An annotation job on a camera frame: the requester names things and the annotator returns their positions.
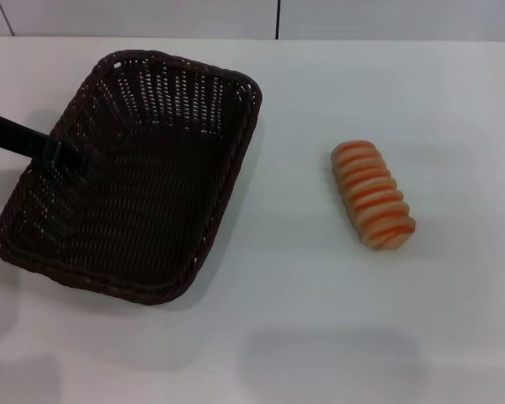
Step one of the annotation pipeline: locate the dark brown woven basket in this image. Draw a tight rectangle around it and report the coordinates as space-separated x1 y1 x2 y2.
0 49 263 307

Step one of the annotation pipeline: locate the orange striped bread roll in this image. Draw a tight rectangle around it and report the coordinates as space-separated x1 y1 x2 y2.
330 141 417 253

